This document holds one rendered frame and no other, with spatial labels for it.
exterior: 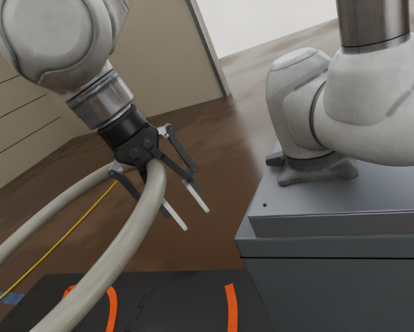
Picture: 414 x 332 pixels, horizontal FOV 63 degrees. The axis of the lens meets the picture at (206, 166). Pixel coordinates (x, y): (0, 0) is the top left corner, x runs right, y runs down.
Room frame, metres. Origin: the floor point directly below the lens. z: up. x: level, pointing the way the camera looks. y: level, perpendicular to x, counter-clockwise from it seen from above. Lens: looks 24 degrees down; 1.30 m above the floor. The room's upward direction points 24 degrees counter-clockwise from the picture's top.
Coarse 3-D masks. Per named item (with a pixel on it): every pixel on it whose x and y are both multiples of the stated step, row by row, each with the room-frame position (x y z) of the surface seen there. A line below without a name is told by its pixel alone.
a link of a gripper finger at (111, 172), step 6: (108, 168) 0.54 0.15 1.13; (108, 174) 0.52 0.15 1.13; (114, 174) 0.53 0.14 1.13; (120, 174) 0.53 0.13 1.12; (120, 180) 0.53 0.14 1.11; (126, 180) 0.53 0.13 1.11; (126, 186) 0.53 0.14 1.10; (132, 186) 0.53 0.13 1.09; (132, 192) 0.53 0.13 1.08; (138, 192) 0.53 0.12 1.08; (138, 198) 0.53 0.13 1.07
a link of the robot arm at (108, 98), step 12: (96, 84) 0.51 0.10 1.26; (108, 84) 0.52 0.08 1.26; (120, 84) 0.53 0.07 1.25; (84, 96) 0.51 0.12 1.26; (96, 96) 0.51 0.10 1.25; (108, 96) 0.51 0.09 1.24; (120, 96) 0.52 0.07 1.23; (132, 96) 0.54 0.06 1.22; (72, 108) 0.52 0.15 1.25; (84, 108) 0.51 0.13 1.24; (96, 108) 0.51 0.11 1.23; (108, 108) 0.51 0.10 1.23; (120, 108) 0.51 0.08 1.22; (84, 120) 0.52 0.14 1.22; (96, 120) 0.51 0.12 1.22; (108, 120) 0.51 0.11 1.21
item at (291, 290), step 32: (256, 192) 0.83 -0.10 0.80; (256, 256) 0.65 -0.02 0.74; (288, 256) 0.61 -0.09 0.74; (320, 256) 0.57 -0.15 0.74; (352, 256) 0.53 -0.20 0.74; (384, 256) 0.50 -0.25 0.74; (256, 288) 0.68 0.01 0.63; (288, 288) 0.62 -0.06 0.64; (320, 288) 0.58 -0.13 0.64; (352, 288) 0.54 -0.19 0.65; (384, 288) 0.50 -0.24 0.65; (288, 320) 0.65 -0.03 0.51; (320, 320) 0.60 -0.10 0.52; (352, 320) 0.55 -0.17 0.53; (384, 320) 0.51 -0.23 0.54
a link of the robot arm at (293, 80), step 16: (304, 48) 0.72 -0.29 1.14; (272, 64) 0.72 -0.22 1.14; (288, 64) 0.67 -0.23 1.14; (304, 64) 0.65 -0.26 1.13; (320, 64) 0.65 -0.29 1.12; (272, 80) 0.69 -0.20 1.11; (288, 80) 0.66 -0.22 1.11; (304, 80) 0.64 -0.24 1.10; (320, 80) 0.63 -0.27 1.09; (272, 96) 0.69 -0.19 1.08; (288, 96) 0.65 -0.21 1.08; (304, 96) 0.62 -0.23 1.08; (272, 112) 0.70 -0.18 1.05; (288, 112) 0.65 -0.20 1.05; (304, 112) 0.62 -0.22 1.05; (288, 128) 0.67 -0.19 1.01; (304, 128) 0.62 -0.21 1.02; (288, 144) 0.69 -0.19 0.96; (304, 144) 0.65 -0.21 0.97; (320, 144) 0.61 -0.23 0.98
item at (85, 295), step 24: (72, 192) 0.72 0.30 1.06; (144, 192) 0.43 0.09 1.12; (48, 216) 0.70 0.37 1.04; (144, 216) 0.38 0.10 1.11; (24, 240) 0.68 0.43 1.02; (120, 240) 0.35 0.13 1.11; (0, 264) 0.63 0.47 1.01; (96, 264) 0.33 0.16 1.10; (120, 264) 0.33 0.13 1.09; (96, 288) 0.30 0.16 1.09; (72, 312) 0.29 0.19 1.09
